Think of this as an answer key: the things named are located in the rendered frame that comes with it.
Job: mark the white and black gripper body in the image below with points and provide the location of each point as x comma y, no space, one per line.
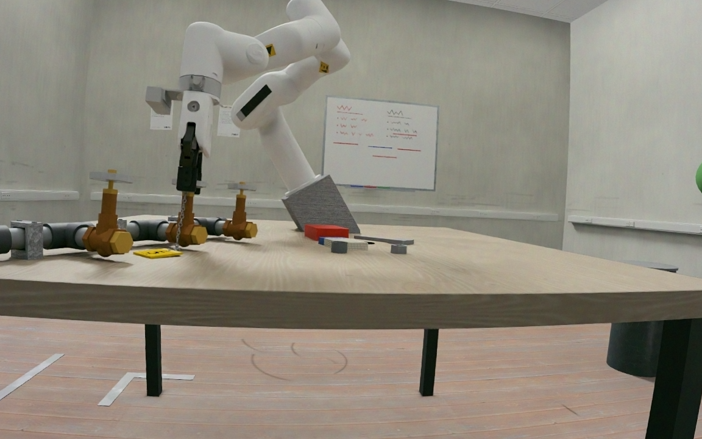
197,107

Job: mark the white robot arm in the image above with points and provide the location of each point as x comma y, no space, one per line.
310,44

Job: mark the red rectangular block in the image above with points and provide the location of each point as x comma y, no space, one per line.
316,231

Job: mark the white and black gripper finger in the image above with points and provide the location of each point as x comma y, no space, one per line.
199,174
187,174

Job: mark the yellow square tag with silver chain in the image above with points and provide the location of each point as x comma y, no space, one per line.
157,253

